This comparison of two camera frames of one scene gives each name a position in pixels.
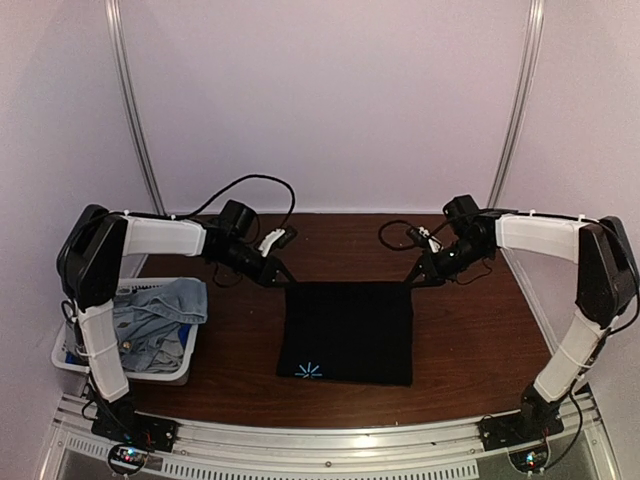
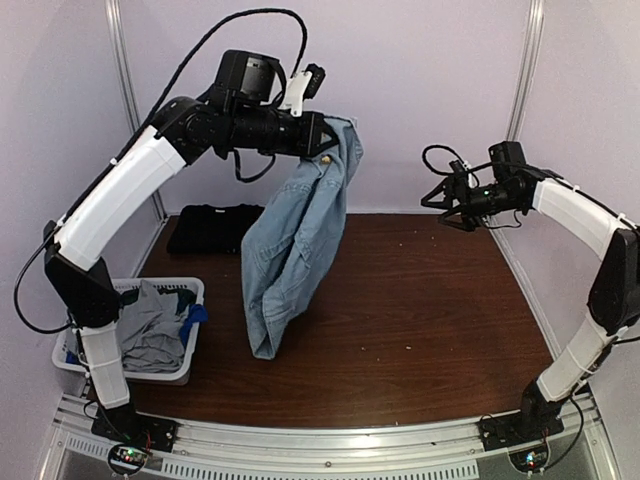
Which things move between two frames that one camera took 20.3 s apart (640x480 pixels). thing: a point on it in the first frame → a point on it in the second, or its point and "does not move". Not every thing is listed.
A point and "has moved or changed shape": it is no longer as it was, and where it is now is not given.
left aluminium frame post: x=114 y=21 does not move
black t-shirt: x=357 y=331 has moved or changed shape
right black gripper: x=422 y=267 → x=466 y=209
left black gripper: x=277 y=266 → x=316 y=123
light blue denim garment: x=149 y=321 → x=289 y=249
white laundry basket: x=68 y=353 does not move
